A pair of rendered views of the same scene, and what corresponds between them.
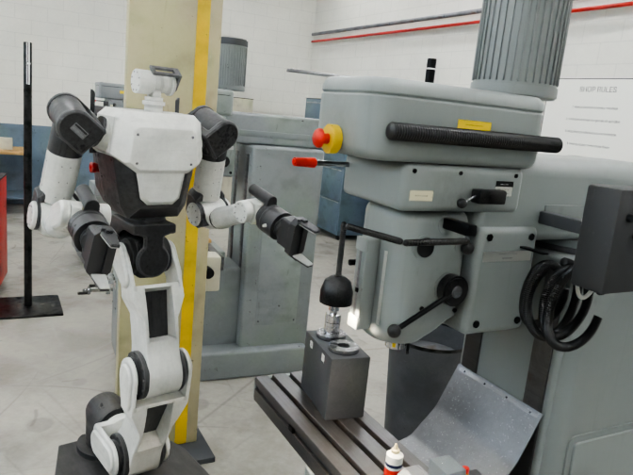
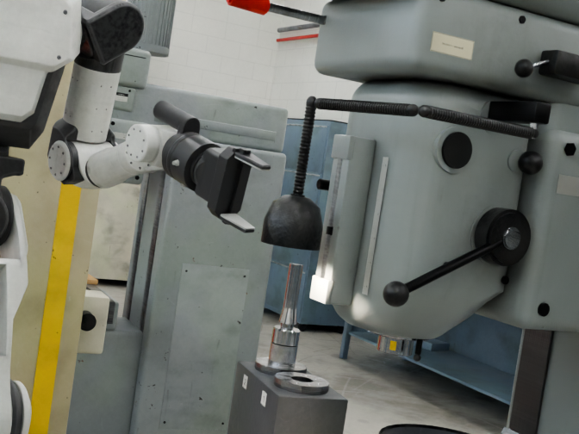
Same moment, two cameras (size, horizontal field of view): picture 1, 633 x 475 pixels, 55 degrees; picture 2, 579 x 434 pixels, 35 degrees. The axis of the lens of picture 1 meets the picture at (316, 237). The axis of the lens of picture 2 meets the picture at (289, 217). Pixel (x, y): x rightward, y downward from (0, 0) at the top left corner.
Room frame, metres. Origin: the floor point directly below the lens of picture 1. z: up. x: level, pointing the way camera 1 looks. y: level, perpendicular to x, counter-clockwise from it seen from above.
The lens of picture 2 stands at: (0.19, -0.05, 1.50)
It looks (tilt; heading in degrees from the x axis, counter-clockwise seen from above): 3 degrees down; 0
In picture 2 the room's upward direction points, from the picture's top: 9 degrees clockwise
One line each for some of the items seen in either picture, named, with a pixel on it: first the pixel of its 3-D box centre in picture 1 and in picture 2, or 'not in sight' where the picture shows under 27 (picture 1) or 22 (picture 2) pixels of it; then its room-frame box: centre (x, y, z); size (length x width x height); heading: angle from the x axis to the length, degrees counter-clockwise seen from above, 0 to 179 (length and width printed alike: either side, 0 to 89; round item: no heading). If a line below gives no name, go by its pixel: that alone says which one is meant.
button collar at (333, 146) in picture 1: (332, 139); not in sight; (1.26, -0.01, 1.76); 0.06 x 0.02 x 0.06; 29
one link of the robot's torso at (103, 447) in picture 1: (131, 443); not in sight; (1.81, 0.55, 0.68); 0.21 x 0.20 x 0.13; 40
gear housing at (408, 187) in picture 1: (431, 181); (467, 56); (1.39, -0.25, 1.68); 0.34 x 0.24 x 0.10; 119
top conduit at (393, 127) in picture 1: (479, 139); not in sight; (1.26, -0.31, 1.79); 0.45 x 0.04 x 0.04; 119
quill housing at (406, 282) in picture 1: (406, 270); (420, 210); (1.37, -0.22, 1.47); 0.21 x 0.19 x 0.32; 29
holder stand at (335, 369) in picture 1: (333, 369); (282, 429); (1.68, -0.09, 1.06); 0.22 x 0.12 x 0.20; 21
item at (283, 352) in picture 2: (332, 324); (283, 349); (1.73, -0.07, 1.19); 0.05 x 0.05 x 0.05
